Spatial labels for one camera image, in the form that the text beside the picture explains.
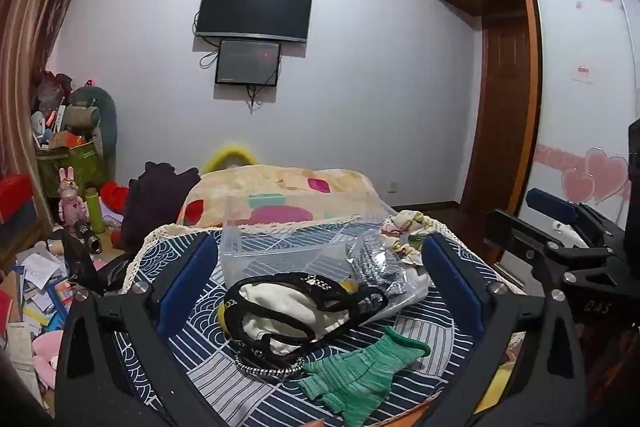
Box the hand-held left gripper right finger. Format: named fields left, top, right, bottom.
left=421, top=233, right=594, bottom=427

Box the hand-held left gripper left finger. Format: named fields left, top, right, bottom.
left=54, top=233, right=221, bottom=427

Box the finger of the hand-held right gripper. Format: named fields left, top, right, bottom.
left=526, top=187, right=627, bottom=249
left=482, top=208, right=618, bottom=290

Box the clear plastic storage box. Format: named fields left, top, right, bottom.
left=220, top=192, right=401, bottom=289

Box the green knitted glove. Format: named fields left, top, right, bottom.
left=297, top=326, right=432, bottom=425

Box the clear plastic bag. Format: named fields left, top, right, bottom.
left=345, top=227, right=432, bottom=324

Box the floral fabric scrunchie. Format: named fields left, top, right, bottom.
left=381, top=209, right=434, bottom=266

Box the silver sequin cloth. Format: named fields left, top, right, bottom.
left=346, top=229, right=407, bottom=296

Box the dark purple clothing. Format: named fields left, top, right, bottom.
left=121, top=162, right=202, bottom=253

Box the white bag with black trim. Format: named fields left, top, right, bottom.
left=220, top=273, right=389, bottom=369

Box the blue wave-patterned bedspread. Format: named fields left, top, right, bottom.
left=112, top=214, right=527, bottom=427

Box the brown wooden door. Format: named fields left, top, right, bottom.
left=460, top=18, right=544, bottom=214

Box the black flashlight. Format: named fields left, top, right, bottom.
left=75, top=217, right=104, bottom=256

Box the red cloth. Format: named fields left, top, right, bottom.
left=99, top=181, right=132, bottom=214

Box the green bottle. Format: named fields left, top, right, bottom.
left=85, top=188, right=106, bottom=236

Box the beige blanket with colour patches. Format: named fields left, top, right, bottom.
left=176, top=165, right=396, bottom=231

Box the yellow fuzzy hoop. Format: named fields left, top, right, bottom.
left=202, top=144, right=259, bottom=176

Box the pink bunny doll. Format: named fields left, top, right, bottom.
left=57, top=167, right=89, bottom=229

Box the pile of papers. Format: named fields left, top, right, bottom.
left=0, top=237, right=77, bottom=358

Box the green fabric storage bin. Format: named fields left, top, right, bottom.
left=37, top=142, right=109, bottom=198

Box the pink plush toy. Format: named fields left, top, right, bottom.
left=31, top=329, right=64, bottom=389

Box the wooden wardrobe with heart stickers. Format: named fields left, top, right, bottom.
left=427, top=0, right=640, bottom=230

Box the green grey plush toy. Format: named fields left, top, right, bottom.
left=70, top=84, right=119, bottom=180

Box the red box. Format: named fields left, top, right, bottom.
left=0, top=174, right=37, bottom=224

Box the clutter heap of toys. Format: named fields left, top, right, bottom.
left=30, top=69, right=96, bottom=152

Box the striped brown curtain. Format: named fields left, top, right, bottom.
left=0, top=0, right=104, bottom=188

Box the small black wall monitor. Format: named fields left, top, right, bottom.
left=215, top=39, right=282, bottom=86

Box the black wall television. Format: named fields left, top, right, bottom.
left=195, top=0, right=314, bottom=44

